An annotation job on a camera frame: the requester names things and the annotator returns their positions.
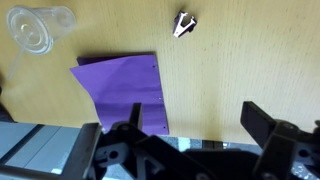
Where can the clear drinking straw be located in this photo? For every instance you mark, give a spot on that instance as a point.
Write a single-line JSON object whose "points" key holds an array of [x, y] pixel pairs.
{"points": [[14, 64]]}

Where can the purple paper folder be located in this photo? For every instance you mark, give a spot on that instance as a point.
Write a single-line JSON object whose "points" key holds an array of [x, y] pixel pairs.
{"points": [[115, 84]]}

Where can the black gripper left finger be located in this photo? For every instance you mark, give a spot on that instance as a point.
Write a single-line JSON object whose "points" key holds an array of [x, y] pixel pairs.
{"points": [[136, 116]]}

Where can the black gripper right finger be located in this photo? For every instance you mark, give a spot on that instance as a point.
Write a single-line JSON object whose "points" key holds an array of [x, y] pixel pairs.
{"points": [[256, 122]]}

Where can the clear plastic cup with lid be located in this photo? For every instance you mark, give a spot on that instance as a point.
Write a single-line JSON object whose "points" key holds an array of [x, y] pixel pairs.
{"points": [[37, 29]]}

